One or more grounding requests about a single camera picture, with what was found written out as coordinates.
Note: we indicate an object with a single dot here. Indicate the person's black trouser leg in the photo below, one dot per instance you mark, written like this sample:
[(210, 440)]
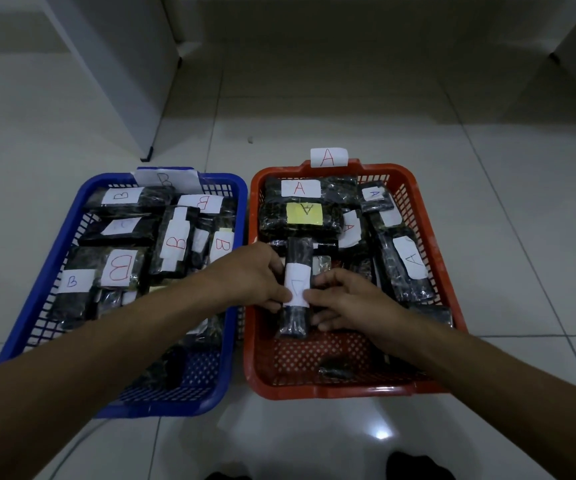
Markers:
[(418, 467), (228, 477)]

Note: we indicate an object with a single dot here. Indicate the person's right hand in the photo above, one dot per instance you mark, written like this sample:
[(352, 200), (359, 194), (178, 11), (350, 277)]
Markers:
[(363, 309)]

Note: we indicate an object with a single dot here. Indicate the person's left forearm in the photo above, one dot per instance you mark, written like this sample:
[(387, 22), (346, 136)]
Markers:
[(78, 384)]

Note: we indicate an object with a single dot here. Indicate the small white paper tag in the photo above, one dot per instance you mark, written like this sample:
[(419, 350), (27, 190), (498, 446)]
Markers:
[(329, 157)]

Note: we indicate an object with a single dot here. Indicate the large white paper tag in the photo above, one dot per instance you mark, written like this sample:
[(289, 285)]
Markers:
[(168, 178)]

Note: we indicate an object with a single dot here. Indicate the red plastic basket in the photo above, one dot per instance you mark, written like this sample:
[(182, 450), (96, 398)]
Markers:
[(293, 389)]

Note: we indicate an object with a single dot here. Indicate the yellow-label A packet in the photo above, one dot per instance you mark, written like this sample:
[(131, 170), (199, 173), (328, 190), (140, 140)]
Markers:
[(304, 213)]

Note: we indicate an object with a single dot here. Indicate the person's right forearm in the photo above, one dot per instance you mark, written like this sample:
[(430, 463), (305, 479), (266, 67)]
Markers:
[(517, 399)]

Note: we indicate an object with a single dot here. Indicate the person's left hand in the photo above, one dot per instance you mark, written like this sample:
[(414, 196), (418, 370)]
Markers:
[(248, 279)]

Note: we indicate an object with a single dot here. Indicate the blue plastic basket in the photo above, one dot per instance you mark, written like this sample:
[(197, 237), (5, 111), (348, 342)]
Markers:
[(193, 407)]

